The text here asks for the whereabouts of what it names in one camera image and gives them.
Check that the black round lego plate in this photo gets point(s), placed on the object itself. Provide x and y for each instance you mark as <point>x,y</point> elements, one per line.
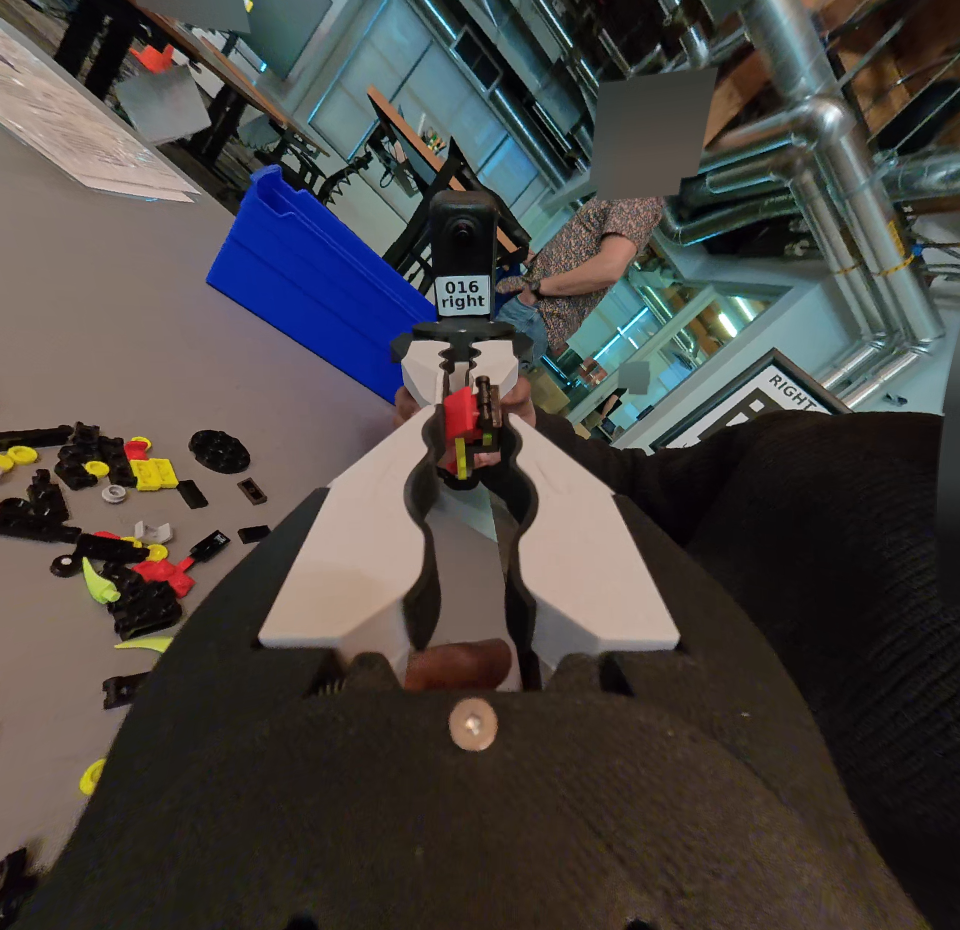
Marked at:
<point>219,450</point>

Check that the blue plastic bin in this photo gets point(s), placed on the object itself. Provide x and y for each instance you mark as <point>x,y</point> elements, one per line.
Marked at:
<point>315,292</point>

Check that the person's left hand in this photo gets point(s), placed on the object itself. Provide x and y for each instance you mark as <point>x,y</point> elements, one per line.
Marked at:
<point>457,667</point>

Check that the pile of loose lego pieces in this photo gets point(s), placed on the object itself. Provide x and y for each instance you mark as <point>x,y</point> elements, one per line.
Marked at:
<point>154,474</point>

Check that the orange object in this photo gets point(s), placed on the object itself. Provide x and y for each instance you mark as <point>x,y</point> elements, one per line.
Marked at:
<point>154,60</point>

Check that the black office chair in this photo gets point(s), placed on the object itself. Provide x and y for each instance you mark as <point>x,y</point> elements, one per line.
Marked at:
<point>307,157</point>

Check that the red yellow black lego assembly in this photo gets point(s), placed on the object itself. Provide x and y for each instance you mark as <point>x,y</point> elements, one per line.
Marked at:
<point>461,412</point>

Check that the black frame wooden top desk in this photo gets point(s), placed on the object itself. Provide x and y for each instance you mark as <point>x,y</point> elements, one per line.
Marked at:
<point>202,67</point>
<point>420,142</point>

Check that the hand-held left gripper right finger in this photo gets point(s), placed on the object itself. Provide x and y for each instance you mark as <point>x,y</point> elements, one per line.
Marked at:
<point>600,570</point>

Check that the person's right hand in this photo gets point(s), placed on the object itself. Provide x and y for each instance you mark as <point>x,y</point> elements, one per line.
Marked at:
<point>523,405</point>

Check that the framed black white marker sign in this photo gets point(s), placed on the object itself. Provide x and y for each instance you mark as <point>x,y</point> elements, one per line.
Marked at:
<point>780,405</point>

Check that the silver ceiling pipes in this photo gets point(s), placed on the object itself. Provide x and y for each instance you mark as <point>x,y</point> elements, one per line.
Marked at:
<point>825,157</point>

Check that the plastic covered paper sheet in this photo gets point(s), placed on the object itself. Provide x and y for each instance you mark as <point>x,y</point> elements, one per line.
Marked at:
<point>67,127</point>

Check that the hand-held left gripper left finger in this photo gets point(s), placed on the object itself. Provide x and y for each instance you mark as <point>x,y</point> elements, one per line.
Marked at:
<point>352,562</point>

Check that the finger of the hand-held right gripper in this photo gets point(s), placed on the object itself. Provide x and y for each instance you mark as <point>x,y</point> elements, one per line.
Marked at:
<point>420,375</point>
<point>501,371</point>

